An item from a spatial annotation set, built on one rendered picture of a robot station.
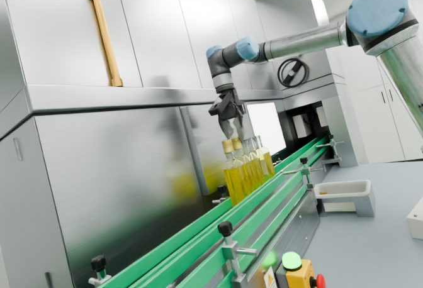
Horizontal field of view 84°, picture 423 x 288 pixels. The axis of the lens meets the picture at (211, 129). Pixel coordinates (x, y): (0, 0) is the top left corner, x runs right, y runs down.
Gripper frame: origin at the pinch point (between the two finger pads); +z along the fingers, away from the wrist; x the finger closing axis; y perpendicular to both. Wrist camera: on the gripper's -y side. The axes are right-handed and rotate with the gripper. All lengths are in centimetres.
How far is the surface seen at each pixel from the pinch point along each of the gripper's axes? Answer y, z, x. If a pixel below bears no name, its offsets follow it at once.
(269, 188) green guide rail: 4.4, 20.1, -6.1
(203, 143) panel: -3.8, -1.7, 12.2
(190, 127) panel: -7.9, -8.8, 12.7
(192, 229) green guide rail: -28.5, 19.9, 3.3
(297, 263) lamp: -20.9, 31.1, -20.7
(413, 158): 382, 105, -59
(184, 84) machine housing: -2.3, -26.4, 15.2
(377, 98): 382, 4, -38
